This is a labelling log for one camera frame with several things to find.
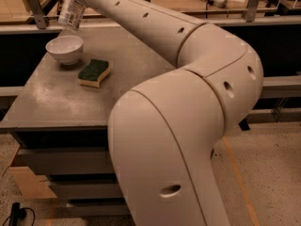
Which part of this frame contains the blue labelled plastic bottle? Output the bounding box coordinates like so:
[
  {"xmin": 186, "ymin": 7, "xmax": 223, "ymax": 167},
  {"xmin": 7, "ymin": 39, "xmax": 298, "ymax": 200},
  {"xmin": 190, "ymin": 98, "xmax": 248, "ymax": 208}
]
[{"xmin": 58, "ymin": 0, "xmax": 86, "ymax": 31}]

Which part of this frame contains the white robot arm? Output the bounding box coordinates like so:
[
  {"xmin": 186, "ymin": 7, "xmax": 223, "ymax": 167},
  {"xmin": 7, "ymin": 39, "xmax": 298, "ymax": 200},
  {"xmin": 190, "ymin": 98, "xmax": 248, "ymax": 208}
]
[{"xmin": 79, "ymin": 0, "xmax": 263, "ymax": 226}]

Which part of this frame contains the white ceramic bowl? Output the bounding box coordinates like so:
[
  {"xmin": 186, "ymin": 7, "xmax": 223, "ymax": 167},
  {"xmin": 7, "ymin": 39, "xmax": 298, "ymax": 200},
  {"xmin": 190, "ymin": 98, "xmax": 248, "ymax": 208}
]
[{"xmin": 45, "ymin": 35, "xmax": 84, "ymax": 65}]

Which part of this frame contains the green yellow sponge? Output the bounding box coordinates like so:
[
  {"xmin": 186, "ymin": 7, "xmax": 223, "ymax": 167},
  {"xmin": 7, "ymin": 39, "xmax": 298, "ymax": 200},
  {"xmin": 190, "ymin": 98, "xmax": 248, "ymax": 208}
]
[{"xmin": 78, "ymin": 59, "xmax": 111, "ymax": 88}]

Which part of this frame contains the top grey drawer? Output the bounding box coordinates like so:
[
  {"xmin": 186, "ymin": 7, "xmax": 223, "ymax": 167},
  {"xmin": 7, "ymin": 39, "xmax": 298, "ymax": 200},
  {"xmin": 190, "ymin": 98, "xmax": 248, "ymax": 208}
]
[{"xmin": 18, "ymin": 148, "xmax": 114, "ymax": 175}]

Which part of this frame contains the grey drawer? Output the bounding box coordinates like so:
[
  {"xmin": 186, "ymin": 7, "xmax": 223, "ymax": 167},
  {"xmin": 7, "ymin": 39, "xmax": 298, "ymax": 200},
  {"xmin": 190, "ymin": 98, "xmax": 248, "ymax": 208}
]
[
  {"xmin": 66, "ymin": 202, "xmax": 129, "ymax": 218},
  {"xmin": 49, "ymin": 183, "xmax": 123, "ymax": 200},
  {"xmin": 18, "ymin": 148, "xmax": 114, "ymax": 175}
]

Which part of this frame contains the grey drawer cabinet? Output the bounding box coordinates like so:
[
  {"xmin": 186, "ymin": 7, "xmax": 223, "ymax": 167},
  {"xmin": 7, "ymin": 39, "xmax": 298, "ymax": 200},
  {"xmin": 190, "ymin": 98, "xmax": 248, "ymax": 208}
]
[{"xmin": 1, "ymin": 26, "xmax": 172, "ymax": 205}]

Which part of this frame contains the middle grey drawer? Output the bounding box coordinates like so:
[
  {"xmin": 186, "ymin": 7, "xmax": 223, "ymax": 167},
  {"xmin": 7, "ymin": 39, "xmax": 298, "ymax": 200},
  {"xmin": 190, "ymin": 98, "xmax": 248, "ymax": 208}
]
[{"xmin": 49, "ymin": 183, "xmax": 123, "ymax": 200}]

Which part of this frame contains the bottom grey drawer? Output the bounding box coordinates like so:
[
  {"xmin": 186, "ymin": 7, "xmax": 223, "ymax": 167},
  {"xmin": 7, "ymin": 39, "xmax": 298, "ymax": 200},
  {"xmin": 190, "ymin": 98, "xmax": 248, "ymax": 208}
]
[{"xmin": 66, "ymin": 202, "xmax": 129, "ymax": 218}]

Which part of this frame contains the left metal bracket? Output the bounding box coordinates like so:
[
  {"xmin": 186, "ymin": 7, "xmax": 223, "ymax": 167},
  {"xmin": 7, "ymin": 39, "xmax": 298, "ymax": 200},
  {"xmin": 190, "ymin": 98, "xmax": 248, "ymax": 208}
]
[{"xmin": 27, "ymin": 0, "xmax": 48, "ymax": 29}]

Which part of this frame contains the black power cable plug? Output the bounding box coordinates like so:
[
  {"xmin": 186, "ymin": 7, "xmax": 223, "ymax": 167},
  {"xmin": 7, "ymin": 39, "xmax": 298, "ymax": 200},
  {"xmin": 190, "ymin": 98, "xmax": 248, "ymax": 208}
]
[{"xmin": 1, "ymin": 202, "xmax": 36, "ymax": 226}]

